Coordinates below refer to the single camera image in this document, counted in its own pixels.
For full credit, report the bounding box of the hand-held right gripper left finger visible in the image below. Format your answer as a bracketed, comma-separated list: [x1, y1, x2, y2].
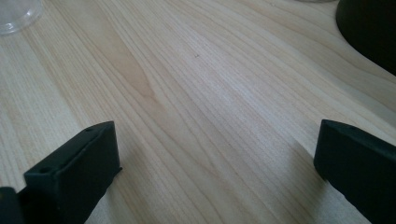
[17, 120, 123, 224]

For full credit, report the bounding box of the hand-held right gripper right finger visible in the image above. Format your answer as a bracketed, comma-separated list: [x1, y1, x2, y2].
[313, 119, 396, 224]

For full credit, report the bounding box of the black round object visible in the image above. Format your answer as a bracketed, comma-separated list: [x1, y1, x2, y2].
[335, 0, 396, 77]

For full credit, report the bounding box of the clear plastic cup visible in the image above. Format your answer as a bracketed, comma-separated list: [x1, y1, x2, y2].
[0, 0, 44, 35]

